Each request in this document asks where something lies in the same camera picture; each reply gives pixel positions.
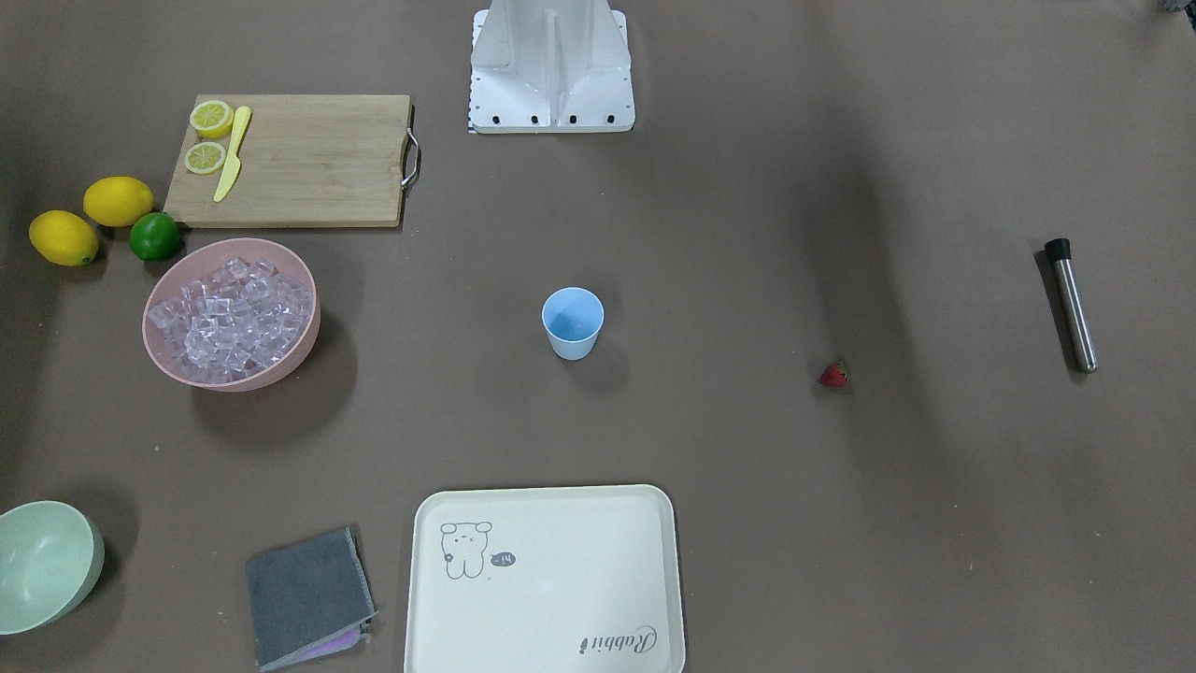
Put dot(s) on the lower lemon half slice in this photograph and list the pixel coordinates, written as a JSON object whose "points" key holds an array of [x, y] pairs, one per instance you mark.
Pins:
{"points": [[205, 158]]}

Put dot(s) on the grey folded cloth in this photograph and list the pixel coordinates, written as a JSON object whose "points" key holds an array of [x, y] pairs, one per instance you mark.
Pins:
{"points": [[308, 600]]}

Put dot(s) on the green lime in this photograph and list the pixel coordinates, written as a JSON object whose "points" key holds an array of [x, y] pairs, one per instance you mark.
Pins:
{"points": [[155, 237]]}

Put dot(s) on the steel muddler black tip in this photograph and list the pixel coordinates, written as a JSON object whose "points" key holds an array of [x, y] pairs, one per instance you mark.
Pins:
{"points": [[1059, 253]]}

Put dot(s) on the mint green bowl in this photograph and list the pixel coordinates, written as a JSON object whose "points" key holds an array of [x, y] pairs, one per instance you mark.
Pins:
{"points": [[51, 558]]}

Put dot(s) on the yellow lemon near board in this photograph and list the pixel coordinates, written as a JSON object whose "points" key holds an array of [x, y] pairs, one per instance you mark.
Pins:
{"points": [[118, 201]]}

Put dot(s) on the pink bowl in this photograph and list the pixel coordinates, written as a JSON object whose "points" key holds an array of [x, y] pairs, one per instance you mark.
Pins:
{"points": [[201, 264]]}

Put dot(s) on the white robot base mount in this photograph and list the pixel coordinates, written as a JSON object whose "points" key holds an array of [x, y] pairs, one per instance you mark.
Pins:
{"points": [[559, 67]]}

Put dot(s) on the yellow plastic knife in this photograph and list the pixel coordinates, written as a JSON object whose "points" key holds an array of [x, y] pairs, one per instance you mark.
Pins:
{"points": [[233, 164]]}

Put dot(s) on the cream rabbit tray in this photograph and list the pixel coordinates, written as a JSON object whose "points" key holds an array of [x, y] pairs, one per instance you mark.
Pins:
{"points": [[546, 579]]}

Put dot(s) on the upper lemon half slice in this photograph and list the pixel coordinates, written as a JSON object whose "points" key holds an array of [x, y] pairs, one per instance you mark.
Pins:
{"points": [[212, 119]]}

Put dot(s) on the yellow lemon outer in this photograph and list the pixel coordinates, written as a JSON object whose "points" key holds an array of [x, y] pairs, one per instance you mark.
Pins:
{"points": [[63, 238]]}

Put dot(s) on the light blue cup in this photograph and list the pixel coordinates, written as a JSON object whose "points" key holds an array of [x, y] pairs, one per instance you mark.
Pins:
{"points": [[572, 318]]}

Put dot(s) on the red strawberry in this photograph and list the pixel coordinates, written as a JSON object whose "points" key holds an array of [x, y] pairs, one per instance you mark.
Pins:
{"points": [[835, 375]]}

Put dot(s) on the lemon half slice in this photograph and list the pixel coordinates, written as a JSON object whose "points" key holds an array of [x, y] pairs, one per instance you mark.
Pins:
{"points": [[205, 158], [212, 119]]}

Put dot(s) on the wooden cutting board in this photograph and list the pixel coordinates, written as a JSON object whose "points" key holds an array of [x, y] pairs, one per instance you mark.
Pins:
{"points": [[308, 160]]}

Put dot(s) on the clear ice cubes pile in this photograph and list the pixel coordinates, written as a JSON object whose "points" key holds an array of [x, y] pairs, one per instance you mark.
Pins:
{"points": [[234, 324]]}

